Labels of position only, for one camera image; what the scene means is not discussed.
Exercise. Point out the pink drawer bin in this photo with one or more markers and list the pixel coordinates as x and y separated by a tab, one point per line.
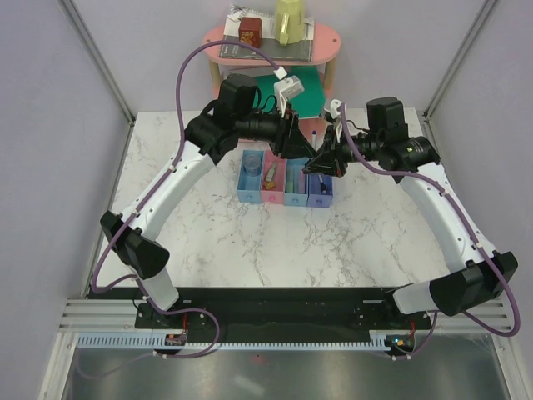
276	195

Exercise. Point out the clear cup of pins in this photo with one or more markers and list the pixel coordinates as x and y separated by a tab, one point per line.
252	165

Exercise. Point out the pink two-tier shelf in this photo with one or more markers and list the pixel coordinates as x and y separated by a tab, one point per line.
313	61

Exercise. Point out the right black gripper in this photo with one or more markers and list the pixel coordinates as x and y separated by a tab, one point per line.
331	161

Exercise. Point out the yellow plastic pitcher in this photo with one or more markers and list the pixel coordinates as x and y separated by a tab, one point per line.
290	21

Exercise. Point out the sky blue drawer bin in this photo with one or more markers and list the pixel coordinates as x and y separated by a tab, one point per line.
295	199

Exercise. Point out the light blue drawer bin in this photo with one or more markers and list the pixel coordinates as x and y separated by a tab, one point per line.
248	187

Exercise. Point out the green highlighter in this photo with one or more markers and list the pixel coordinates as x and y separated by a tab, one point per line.
271	173
290	179

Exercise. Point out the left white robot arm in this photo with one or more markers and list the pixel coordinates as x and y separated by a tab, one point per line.
132	234

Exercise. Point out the blue cap pen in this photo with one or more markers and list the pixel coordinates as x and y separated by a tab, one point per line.
314	139

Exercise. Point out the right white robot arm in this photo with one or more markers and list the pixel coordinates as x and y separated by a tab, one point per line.
478	272

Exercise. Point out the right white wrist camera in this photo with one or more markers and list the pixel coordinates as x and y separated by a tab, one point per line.
331	114

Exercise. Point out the purple drawer bin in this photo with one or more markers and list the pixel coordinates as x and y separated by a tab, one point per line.
315	198

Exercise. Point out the black cap pen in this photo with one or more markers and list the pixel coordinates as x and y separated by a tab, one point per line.
323	186

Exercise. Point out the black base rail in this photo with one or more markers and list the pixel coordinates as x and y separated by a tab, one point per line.
217	308

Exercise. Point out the red-brown cube box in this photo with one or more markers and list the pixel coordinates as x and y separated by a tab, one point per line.
250	31

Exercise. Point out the green folder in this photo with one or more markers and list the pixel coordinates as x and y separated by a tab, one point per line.
308	104

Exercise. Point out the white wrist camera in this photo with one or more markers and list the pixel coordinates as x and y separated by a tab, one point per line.
331	114
285	90

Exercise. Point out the pink highlighter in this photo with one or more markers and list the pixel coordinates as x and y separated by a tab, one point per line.
301	182

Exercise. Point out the light blue cable duct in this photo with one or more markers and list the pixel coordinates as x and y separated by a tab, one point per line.
250	338

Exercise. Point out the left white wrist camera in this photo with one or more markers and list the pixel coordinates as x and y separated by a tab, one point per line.
285	90

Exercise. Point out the spiral notebook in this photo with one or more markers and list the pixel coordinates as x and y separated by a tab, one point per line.
236	13

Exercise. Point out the grey setup manual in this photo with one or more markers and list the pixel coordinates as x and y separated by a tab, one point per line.
297	52

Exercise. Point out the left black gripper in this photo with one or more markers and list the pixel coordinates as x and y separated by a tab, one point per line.
296	146

